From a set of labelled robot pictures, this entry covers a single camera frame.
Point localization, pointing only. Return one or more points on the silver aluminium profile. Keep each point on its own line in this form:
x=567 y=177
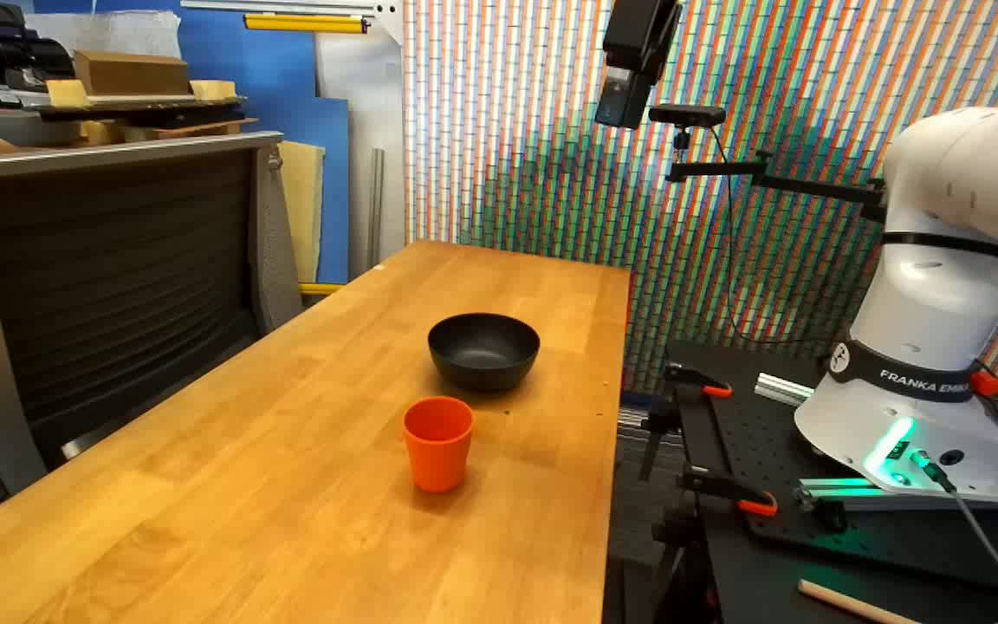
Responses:
x=783 y=390

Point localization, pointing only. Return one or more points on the wooden box on cart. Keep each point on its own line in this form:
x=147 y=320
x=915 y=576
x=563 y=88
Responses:
x=131 y=75

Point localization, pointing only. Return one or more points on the yellow bar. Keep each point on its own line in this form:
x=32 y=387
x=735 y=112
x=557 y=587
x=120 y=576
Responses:
x=305 y=20

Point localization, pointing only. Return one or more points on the black bowl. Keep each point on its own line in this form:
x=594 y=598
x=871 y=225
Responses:
x=482 y=350

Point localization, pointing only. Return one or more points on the black bag on cart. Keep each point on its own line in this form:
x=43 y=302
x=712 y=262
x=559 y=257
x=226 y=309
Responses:
x=12 y=55

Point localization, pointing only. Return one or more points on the colourful striped backdrop curtain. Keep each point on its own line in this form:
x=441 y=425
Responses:
x=754 y=228

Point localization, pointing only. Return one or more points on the orange plastic cup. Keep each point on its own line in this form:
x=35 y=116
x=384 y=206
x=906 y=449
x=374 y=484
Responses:
x=438 y=446

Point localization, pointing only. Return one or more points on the grey cart with dark panel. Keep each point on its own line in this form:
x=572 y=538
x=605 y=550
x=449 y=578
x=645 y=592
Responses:
x=106 y=287

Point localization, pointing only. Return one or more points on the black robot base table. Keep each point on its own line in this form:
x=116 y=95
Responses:
x=777 y=541

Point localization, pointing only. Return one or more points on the wooden stick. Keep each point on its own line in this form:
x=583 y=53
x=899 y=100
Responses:
x=850 y=603

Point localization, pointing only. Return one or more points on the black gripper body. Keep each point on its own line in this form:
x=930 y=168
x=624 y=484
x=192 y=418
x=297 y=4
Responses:
x=642 y=31

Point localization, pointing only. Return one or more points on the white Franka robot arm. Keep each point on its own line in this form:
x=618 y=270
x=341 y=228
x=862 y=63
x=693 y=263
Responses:
x=937 y=312

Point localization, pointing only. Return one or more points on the beige foam board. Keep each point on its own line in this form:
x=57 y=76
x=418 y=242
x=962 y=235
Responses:
x=299 y=202

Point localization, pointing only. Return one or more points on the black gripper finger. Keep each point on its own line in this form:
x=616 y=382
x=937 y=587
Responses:
x=610 y=99
x=635 y=100

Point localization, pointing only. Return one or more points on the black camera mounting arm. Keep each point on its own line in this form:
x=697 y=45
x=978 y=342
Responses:
x=777 y=177

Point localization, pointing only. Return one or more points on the black camera on mount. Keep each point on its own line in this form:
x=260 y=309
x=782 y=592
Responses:
x=687 y=116

